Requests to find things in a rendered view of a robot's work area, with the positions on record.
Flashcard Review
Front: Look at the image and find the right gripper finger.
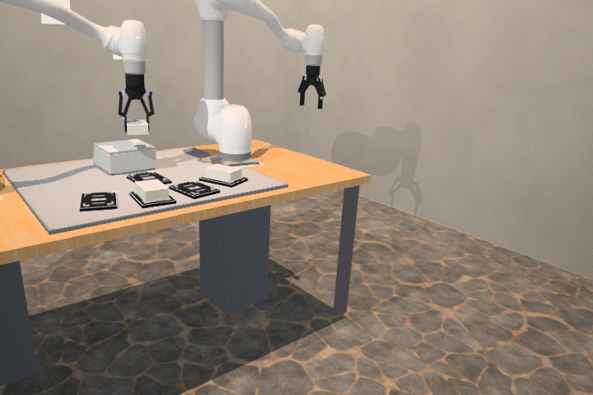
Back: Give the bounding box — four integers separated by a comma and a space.
138, 91, 154, 132
119, 91, 134, 132

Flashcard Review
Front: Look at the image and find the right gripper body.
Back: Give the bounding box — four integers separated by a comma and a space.
125, 73, 146, 100

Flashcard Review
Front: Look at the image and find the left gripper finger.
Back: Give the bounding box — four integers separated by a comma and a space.
298, 76, 310, 105
311, 78, 326, 109

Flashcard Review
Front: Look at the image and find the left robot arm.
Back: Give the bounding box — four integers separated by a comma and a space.
194, 0, 325, 167

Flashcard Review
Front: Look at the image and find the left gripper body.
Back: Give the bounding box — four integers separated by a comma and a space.
306, 65, 320, 86

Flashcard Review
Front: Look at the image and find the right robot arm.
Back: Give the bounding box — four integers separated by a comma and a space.
0, 0, 147, 75

